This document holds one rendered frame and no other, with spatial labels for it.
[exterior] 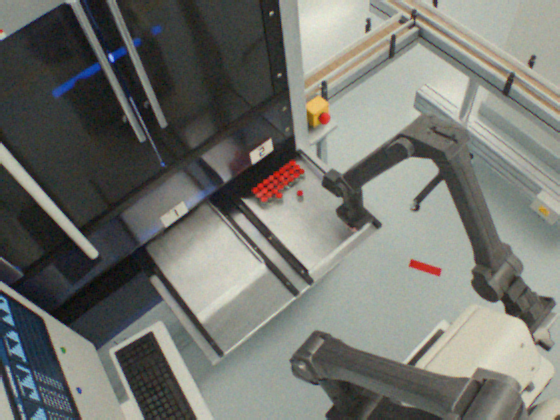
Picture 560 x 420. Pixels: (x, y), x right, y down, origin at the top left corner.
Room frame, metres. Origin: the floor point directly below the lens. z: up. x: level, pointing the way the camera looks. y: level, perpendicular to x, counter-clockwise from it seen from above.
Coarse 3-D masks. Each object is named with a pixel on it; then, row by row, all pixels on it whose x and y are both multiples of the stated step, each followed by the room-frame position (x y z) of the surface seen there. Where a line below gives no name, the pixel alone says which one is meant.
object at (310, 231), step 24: (312, 168) 0.97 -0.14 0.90; (288, 192) 0.91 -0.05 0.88; (312, 192) 0.89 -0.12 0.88; (264, 216) 0.83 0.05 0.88; (288, 216) 0.82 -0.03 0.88; (312, 216) 0.80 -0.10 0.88; (336, 216) 0.78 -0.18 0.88; (288, 240) 0.73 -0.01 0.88; (312, 240) 0.71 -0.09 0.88; (336, 240) 0.70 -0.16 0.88; (312, 264) 0.63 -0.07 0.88
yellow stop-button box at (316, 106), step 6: (312, 96) 1.17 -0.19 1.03; (318, 96) 1.16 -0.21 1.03; (306, 102) 1.15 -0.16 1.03; (312, 102) 1.14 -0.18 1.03; (318, 102) 1.14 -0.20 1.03; (324, 102) 1.13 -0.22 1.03; (306, 108) 1.12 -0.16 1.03; (312, 108) 1.12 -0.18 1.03; (318, 108) 1.11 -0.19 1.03; (324, 108) 1.11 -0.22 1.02; (306, 114) 1.12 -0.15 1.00; (312, 114) 1.09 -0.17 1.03; (318, 114) 1.10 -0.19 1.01; (312, 120) 1.09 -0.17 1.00; (318, 120) 1.10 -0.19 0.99
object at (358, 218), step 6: (342, 204) 0.76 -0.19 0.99; (336, 210) 0.74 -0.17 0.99; (342, 210) 0.74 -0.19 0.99; (348, 210) 0.70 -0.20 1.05; (354, 210) 0.70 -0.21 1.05; (360, 210) 0.70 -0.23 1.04; (366, 210) 0.72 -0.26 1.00; (342, 216) 0.72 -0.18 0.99; (348, 216) 0.70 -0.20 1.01; (354, 216) 0.69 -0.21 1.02; (360, 216) 0.70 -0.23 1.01; (366, 216) 0.70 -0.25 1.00; (372, 216) 0.69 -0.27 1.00; (354, 222) 0.69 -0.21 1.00; (360, 222) 0.68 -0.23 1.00; (366, 222) 0.68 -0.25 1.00; (360, 228) 0.66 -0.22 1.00
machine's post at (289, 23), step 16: (288, 0) 1.07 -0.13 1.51; (288, 16) 1.07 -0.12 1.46; (288, 32) 1.06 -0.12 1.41; (288, 48) 1.06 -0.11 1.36; (288, 64) 1.06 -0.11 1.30; (288, 80) 1.06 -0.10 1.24; (304, 96) 1.08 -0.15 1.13; (304, 112) 1.08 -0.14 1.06; (304, 128) 1.08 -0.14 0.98; (288, 144) 1.09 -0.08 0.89; (304, 144) 1.07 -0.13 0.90
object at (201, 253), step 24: (192, 216) 0.88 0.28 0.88; (216, 216) 0.87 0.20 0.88; (168, 240) 0.81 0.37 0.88; (192, 240) 0.80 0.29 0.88; (216, 240) 0.78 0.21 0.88; (240, 240) 0.76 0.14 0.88; (168, 264) 0.73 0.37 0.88; (192, 264) 0.71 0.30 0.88; (216, 264) 0.70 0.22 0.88; (240, 264) 0.68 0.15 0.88; (264, 264) 0.66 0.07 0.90; (192, 288) 0.63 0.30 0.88; (216, 288) 0.62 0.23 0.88
